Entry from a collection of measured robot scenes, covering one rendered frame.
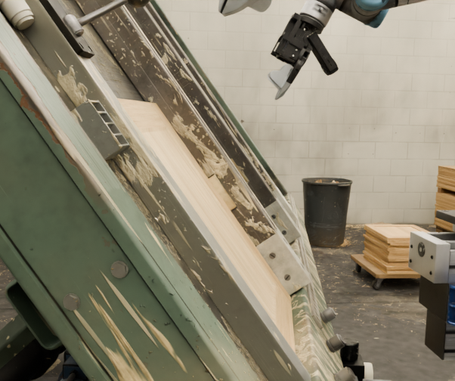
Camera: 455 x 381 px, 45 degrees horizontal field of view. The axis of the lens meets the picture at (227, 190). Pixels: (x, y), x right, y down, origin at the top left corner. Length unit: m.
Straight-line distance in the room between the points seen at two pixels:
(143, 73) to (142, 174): 0.46
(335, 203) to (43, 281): 5.04
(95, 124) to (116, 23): 0.52
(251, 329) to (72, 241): 0.33
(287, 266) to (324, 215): 4.33
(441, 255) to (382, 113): 5.51
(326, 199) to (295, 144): 1.23
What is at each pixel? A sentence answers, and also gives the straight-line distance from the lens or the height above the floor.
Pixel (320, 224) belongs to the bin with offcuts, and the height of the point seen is 0.22.
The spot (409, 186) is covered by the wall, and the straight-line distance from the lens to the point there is 6.96.
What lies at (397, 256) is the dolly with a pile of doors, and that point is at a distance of 4.26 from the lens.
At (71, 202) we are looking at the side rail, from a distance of 0.48.
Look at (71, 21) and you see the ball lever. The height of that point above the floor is 1.38.
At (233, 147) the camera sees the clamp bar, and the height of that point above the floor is 1.18.
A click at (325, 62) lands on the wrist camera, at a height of 1.40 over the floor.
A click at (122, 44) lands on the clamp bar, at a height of 1.40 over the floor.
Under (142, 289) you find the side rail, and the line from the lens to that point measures 0.48.
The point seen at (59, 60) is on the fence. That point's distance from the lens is 0.74.
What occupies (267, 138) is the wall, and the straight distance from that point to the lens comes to 6.40.
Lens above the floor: 1.26
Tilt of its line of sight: 8 degrees down
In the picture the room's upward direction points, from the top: 1 degrees clockwise
